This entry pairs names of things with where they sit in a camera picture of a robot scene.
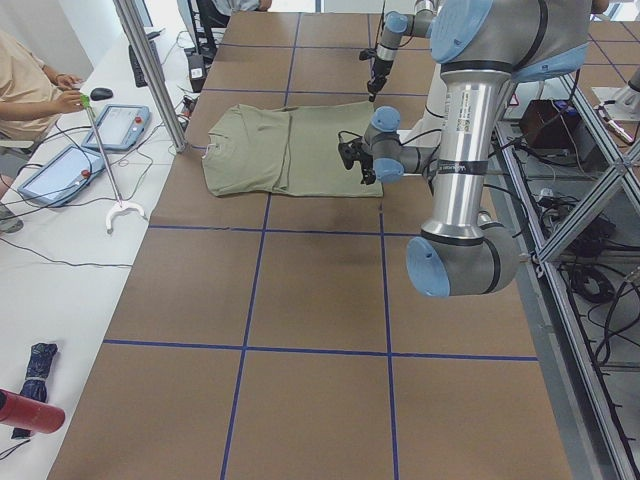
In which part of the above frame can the aluminium side frame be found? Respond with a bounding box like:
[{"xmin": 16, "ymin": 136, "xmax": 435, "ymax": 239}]
[{"xmin": 494, "ymin": 65, "xmax": 639, "ymax": 479}]

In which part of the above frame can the olive green long-sleeve shirt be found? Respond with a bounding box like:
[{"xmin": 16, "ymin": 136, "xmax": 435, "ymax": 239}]
[{"xmin": 202, "ymin": 101, "xmax": 383, "ymax": 198}]

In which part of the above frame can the reacher grabber tool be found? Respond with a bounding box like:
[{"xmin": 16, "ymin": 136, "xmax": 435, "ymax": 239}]
[{"xmin": 81, "ymin": 94, "xmax": 147, "ymax": 235}]

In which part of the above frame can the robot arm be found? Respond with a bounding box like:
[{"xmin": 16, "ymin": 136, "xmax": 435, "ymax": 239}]
[
  {"xmin": 338, "ymin": 0, "xmax": 593, "ymax": 297},
  {"xmin": 359, "ymin": 1, "xmax": 442, "ymax": 102}
]

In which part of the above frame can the aluminium frame post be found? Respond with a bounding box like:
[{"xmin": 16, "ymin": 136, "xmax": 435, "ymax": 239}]
[{"xmin": 113, "ymin": 0, "xmax": 187, "ymax": 153}]

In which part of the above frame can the far teach pendant tablet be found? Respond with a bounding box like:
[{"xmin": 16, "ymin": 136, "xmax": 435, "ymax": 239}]
[{"xmin": 88, "ymin": 104, "xmax": 151, "ymax": 152}]

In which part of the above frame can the near teach pendant tablet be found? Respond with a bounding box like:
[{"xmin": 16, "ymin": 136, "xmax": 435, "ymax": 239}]
[{"xmin": 17, "ymin": 146, "xmax": 104, "ymax": 207}]

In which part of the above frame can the folded dark blue umbrella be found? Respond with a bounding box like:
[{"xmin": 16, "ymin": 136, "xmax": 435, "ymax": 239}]
[{"xmin": 11, "ymin": 343, "xmax": 58, "ymax": 440}]

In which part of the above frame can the seated person beige shirt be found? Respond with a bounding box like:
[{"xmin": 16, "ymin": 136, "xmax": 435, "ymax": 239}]
[{"xmin": 0, "ymin": 27, "xmax": 87, "ymax": 235}]

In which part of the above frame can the teach pendant tablet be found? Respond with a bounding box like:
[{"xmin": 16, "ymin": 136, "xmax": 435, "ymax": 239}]
[
  {"xmin": 88, "ymin": 104, "xmax": 151, "ymax": 152},
  {"xmin": 17, "ymin": 146, "xmax": 104, "ymax": 207}
]

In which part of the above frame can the black power adapter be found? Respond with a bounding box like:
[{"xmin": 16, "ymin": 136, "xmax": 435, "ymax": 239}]
[{"xmin": 187, "ymin": 53, "xmax": 207, "ymax": 93}]

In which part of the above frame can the red cylinder bottle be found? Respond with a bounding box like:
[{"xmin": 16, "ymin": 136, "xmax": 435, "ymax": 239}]
[{"xmin": 1, "ymin": 390, "xmax": 66, "ymax": 434}]

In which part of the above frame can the black computer mouse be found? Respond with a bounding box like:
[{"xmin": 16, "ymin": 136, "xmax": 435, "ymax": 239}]
[{"xmin": 90, "ymin": 87, "xmax": 114, "ymax": 101}]

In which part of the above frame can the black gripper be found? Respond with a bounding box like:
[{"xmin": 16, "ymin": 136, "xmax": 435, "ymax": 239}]
[
  {"xmin": 338, "ymin": 139, "xmax": 376, "ymax": 185},
  {"xmin": 359, "ymin": 48, "xmax": 393, "ymax": 96}
]

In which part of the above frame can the dark brown control box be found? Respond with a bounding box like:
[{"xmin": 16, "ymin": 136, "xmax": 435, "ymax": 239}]
[{"xmin": 519, "ymin": 100, "xmax": 600, "ymax": 163}]

